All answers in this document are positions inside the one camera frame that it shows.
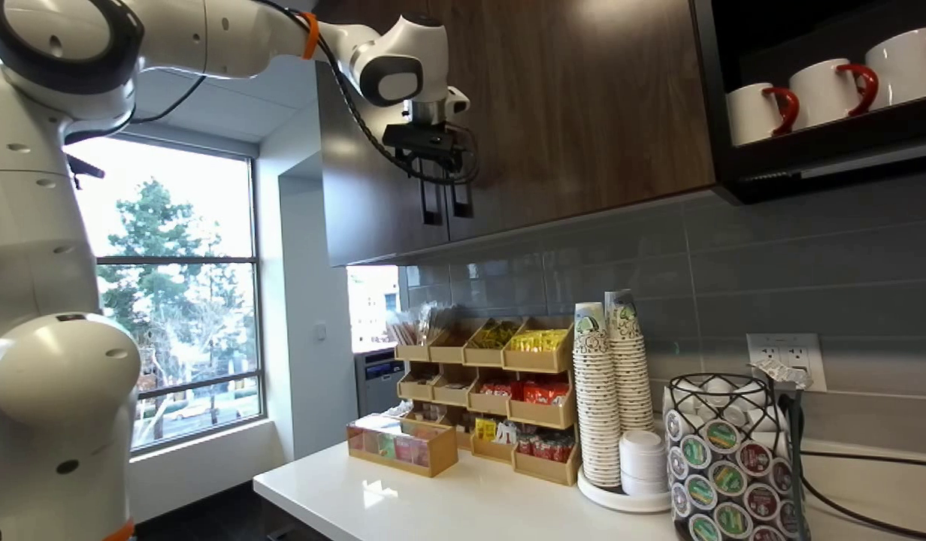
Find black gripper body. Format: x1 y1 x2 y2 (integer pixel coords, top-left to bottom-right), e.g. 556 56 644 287
378 100 477 185

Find dark wood cabinet door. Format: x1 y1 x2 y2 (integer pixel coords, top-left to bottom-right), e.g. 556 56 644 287
316 0 451 266
445 0 717 250

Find black open shelf cabinet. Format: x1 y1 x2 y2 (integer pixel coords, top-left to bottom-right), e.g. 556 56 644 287
689 0 926 208

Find small window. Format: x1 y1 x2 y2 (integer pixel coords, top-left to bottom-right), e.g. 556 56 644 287
344 260 405 353

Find yellow packets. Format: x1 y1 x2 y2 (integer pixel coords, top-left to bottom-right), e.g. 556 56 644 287
504 327 572 353

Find stainless steel appliance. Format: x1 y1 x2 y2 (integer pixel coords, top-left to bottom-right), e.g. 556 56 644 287
356 345 405 413

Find red packets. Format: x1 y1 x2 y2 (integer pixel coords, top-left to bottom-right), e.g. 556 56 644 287
507 373 572 406

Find wooden tiered packet organizer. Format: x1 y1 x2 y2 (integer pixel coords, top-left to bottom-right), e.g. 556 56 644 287
391 315 583 489

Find patterned paper cup stack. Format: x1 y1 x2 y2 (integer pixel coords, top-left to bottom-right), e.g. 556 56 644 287
601 287 656 435
567 300 625 489

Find wooden tea box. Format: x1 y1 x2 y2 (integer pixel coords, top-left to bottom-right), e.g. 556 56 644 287
344 417 460 479

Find large multi-pane window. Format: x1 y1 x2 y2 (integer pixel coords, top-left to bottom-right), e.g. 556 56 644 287
67 131 268 460

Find white cup lid stack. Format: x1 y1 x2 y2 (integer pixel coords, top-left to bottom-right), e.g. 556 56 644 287
617 426 670 497

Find white round tray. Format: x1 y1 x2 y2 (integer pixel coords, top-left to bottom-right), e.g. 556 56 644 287
573 465 674 518

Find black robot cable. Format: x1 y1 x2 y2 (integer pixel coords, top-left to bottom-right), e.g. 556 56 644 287
250 0 445 189

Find orange cable strap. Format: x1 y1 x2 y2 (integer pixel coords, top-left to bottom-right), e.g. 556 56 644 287
302 10 325 60

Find white mug red handle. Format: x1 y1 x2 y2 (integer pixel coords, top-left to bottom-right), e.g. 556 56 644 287
789 54 880 131
726 78 804 150
862 25 926 112

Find white wall power outlet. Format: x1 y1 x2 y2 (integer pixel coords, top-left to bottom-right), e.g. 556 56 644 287
746 330 831 394

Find wire coffee pod carousel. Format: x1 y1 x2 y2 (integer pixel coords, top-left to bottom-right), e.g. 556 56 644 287
662 370 812 541

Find black power cable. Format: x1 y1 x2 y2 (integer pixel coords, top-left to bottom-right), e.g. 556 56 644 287
777 375 926 541

